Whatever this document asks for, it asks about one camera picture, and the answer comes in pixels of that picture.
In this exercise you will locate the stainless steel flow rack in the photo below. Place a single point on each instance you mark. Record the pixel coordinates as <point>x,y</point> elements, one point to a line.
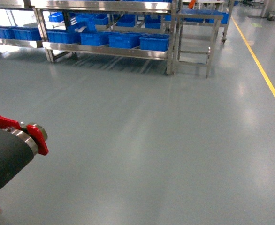
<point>56,50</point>

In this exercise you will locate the blue bin with red parts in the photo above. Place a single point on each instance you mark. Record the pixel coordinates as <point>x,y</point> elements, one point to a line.
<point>155,42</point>

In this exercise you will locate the blue bin front middle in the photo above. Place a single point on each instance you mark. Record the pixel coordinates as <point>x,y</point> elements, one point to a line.
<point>125,40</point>

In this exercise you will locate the blue bin far left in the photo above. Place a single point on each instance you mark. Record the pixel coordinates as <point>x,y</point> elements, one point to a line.
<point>63,36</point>

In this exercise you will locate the blue bin front left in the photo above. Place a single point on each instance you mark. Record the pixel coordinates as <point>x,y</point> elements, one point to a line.
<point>96,38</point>

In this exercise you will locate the small stainless steel table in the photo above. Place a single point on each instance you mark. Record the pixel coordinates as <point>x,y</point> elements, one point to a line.
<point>196,36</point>

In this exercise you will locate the stainless steel rack at left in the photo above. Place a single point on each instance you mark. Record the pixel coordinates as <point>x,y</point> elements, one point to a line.
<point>18,5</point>

